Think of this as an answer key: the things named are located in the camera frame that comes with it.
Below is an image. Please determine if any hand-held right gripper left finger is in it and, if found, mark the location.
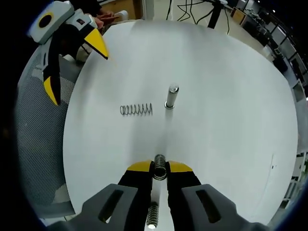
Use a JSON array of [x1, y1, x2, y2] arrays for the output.
[[48, 160, 155, 231]]

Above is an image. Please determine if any black table leg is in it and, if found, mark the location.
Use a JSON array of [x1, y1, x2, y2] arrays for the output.
[[207, 0, 227, 29]]

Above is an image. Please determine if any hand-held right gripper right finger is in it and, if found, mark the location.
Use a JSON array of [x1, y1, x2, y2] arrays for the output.
[[166, 160, 269, 231]]

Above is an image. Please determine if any metal coil spring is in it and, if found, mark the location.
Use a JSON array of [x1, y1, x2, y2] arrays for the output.
[[119, 103, 154, 117], [154, 154, 167, 181], [146, 201, 160, 226]]

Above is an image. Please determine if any black hanging cable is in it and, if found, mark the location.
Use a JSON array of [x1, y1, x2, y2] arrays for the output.
[[222, 3, 231, 36]]

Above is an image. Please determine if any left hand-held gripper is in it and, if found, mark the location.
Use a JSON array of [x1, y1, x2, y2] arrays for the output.
[[29, 0, 110, 106]]

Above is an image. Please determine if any grey mesh office chair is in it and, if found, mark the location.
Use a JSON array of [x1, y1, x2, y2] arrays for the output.
[[16, 45, 81, 218]]

